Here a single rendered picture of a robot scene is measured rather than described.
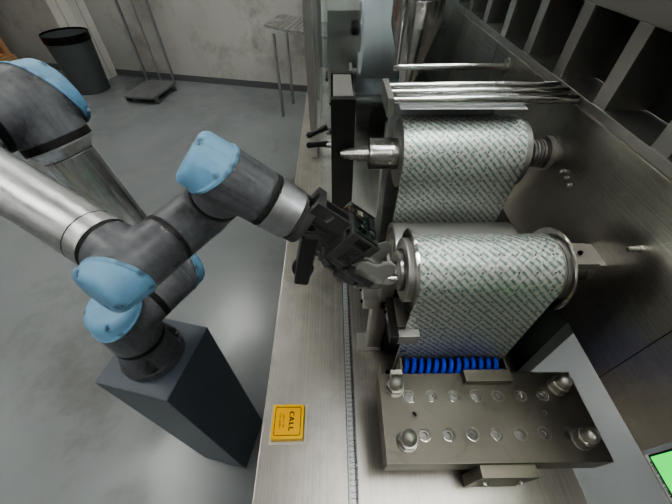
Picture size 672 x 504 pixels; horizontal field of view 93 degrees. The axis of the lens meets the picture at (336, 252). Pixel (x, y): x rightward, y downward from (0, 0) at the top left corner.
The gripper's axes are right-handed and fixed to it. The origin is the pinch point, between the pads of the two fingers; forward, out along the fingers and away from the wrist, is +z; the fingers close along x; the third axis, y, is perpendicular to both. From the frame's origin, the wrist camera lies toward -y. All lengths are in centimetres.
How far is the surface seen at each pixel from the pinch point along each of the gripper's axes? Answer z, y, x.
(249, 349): 37, -132, 48
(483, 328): 21.7, 4.8, -4.2
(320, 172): 12, -36, 87
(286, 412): 6.1, -37.6, -12.2
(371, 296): 6.8, -9.3, 4.1
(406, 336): 10.2, -4.7, -5.8
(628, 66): 11, 45, 20
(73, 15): -225, -251, 460
